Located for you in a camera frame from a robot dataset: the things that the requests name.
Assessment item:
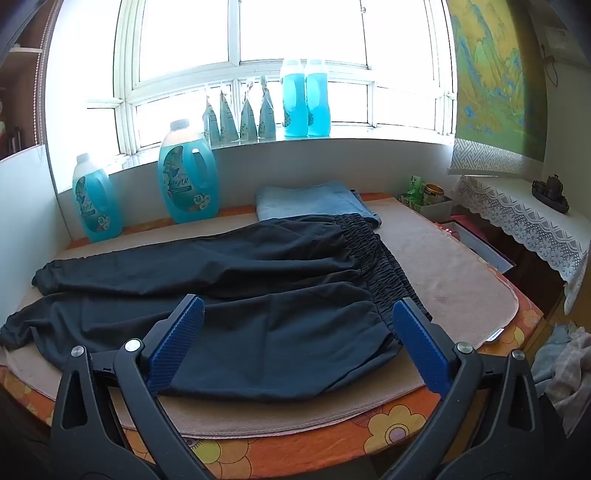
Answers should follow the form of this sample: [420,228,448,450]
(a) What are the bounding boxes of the pile of clothes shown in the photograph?
[531,323,591,435]

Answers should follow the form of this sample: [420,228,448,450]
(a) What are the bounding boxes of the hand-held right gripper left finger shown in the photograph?
[50,294,218,480]

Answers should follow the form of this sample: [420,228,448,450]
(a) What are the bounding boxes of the cardboard box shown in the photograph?
[399,194,453,222]

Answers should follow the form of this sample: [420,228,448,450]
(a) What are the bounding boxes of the white framed window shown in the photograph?
[85,0,458,158]

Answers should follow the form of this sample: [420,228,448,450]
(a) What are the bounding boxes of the landscape scroll painting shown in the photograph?
[447,0,548,178]

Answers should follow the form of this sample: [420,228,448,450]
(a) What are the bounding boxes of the orange floral tablecloth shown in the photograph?
[0,191,546,480]

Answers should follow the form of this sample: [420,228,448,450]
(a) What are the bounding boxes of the wooden shelf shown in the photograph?
[0,0,56,160]

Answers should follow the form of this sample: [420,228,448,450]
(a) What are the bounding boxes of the dark teapot set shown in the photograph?
[531,174,570,214]

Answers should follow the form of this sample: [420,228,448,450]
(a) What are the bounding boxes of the large blue detergent bottle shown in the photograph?
[158,119,220,224]

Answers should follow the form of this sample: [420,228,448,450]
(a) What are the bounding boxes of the small blue detergent bottle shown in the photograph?
[71,153,124,243]

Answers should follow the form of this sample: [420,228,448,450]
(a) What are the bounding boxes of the dark grey shorts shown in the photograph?
[0,213,432,402]

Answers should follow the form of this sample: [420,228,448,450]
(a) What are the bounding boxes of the white lace cloth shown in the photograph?
[455,174,591,315]

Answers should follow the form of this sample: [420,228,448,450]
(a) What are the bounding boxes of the red flat box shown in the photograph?
[434,215,515,275]

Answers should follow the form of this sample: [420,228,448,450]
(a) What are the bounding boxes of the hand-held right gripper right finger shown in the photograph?
[383,298,543,480]

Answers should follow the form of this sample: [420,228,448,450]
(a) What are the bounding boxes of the white board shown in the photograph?
[0,144,72,319]

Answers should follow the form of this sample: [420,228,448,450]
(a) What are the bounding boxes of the folded blue-grey cloth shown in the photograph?
[255,181,383,228]

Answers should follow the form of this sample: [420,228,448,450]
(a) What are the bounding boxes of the beige mat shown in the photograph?
[0,191,519,439]

